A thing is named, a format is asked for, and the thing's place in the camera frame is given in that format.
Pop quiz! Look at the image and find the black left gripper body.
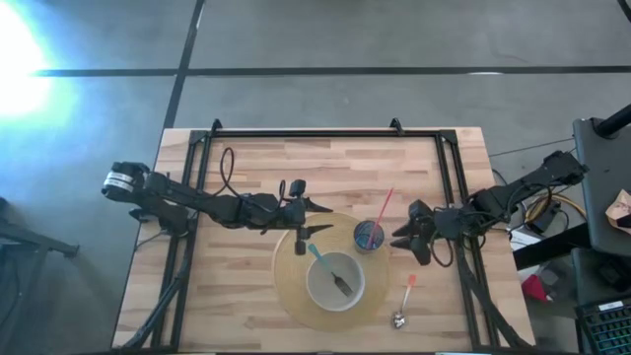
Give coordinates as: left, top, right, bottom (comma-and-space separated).
278, 179, 311, 256

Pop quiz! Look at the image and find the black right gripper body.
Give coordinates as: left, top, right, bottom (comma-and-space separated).
409, 198, 464, 266

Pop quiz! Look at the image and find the thin pink stick utensil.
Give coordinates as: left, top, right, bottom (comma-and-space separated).
365, 186, 395, 250

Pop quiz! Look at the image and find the fork with teal handle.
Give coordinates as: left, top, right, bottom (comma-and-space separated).
307, 243, 355, 298

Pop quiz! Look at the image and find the spoon with orange handle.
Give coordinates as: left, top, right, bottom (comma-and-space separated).
390, 274, 418, 330

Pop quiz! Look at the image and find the white round bowl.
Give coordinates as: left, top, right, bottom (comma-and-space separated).
306, 250, 367, 313

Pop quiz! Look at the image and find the shiny blue metal cup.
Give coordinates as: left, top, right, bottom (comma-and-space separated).
353, 219, 386, 254

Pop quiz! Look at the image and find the round woven straw placemat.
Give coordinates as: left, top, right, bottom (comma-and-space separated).
271, 211, 391, 332

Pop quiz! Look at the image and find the red small object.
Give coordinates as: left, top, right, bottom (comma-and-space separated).
521, 274, 549, 303

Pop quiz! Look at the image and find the grey side table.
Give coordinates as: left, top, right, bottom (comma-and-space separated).
572, 116, 631, 258

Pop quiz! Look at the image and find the brown paper bag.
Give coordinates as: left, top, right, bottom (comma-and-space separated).
604, 188, 631, 229

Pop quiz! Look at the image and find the black plastic crate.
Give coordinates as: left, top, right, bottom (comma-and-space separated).
574, 295, 631, 355

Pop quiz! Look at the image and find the black pole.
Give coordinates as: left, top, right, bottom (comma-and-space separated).
593, 103, 631, 140

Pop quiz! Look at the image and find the black floor stand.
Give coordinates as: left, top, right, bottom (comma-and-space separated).
0, 196, 81, 355

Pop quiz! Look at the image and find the black looped gripper cable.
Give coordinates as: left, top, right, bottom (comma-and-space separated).
429, 230, 456, 269

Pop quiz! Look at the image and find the black aluminium table frame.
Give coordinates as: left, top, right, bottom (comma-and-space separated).
115, 117, 534, 354

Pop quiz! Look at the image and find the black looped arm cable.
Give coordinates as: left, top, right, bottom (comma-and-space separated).
218, 146, 248, 199

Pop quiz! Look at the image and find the yellow cable bundle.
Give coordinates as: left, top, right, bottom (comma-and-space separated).
524, 191, 588, 224

